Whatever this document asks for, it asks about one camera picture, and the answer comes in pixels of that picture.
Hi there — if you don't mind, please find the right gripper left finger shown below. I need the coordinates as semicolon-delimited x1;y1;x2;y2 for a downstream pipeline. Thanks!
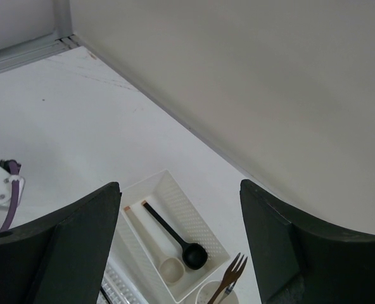
0;182;122;303

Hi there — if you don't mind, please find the beige spoon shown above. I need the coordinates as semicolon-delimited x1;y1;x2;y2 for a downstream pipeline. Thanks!
124;206;186;286

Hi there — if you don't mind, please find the white perforated box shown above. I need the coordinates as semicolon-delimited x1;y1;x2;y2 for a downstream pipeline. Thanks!
110;170;230;303

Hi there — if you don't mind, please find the beige cup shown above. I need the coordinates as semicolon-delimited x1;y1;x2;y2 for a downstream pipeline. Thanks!
194;280;241;304

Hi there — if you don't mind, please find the white mesh tray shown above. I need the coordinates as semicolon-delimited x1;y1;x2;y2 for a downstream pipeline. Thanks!
102;253;148;303

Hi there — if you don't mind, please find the silver metal fork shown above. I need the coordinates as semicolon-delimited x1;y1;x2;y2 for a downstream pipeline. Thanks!
216;282;236;303

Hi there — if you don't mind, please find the black spoon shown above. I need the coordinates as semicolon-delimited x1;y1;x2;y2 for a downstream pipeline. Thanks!
141;201;208;270

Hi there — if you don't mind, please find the aluminium rail frame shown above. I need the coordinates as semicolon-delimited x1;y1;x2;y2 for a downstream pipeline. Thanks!
0;1;79;73

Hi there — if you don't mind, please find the black chopstick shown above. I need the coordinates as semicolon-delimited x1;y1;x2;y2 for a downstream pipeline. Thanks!
99;286;112;304

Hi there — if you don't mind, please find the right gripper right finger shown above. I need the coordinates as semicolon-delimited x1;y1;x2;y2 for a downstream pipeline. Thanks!
239;179;375;303

